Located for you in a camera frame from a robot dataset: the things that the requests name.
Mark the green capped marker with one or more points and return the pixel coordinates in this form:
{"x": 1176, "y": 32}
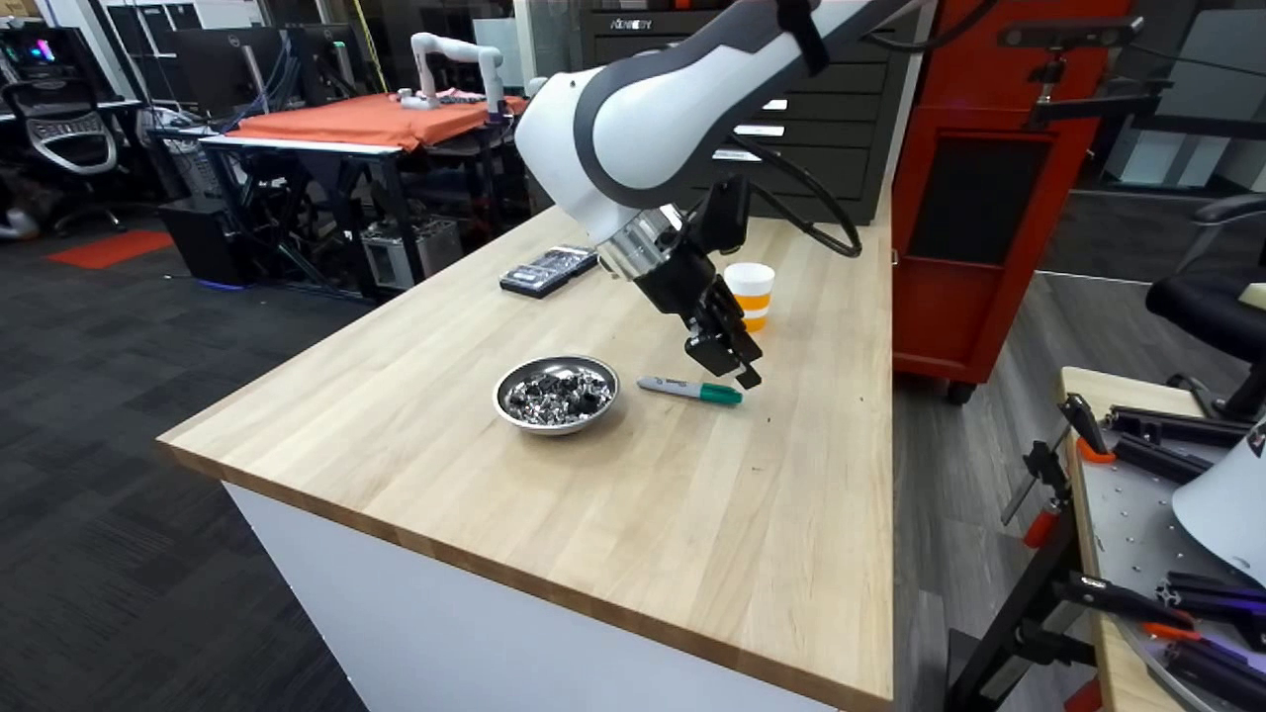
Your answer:
{"x": 693, "y": 391}

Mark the black office chair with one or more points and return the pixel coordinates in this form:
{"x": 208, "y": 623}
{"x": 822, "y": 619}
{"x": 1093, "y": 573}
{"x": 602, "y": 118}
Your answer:
{"x": 1213, "y": 318}

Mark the small white robot arm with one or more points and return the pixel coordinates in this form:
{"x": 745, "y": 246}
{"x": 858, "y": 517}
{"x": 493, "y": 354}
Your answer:
{"x": 456, "y": 60}

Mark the dark grey drawer cabinet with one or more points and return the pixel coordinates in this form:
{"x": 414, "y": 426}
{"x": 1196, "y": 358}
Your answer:
{"x": 814, "y": 119}

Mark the small wooden workbench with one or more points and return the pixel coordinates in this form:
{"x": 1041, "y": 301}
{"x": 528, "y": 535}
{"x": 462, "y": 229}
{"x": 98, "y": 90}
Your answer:
{"x": 1122, "y": 554}

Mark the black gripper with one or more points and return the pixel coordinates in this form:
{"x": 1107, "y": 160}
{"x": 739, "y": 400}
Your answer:
{"x": 684, "y": 283}

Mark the black clamp with orange trigger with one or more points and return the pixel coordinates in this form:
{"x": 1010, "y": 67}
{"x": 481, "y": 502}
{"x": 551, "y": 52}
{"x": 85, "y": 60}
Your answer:
{"x": 1051, "y": 487}

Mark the red tool cabinet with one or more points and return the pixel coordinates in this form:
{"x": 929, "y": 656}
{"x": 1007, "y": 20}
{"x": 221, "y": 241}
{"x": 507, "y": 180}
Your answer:
{"x": 1002, "y": 201}

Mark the white and orange mug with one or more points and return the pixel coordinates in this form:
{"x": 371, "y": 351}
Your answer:
{"x": 753, "y": 297}

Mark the black camera on mount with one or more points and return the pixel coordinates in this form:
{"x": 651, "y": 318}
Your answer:
{"x": 1074, "y": 52}

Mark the table with orange cloth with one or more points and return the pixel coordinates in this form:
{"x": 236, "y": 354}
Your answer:
{"x": 358, "y": 119}

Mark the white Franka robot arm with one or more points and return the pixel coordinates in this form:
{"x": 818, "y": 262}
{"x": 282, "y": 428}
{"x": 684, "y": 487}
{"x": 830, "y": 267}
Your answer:
{"x": 633, "y": 125}

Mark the grey mesh office chair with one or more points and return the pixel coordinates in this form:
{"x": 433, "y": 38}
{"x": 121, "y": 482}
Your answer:
{"x": 59, "y": 134}

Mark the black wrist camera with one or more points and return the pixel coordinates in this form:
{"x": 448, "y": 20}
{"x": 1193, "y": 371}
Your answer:
{"x": 720, "y": 212}

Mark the metal bowl with screws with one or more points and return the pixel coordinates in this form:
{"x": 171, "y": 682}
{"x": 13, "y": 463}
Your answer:
{"x": 555, "y": 392}

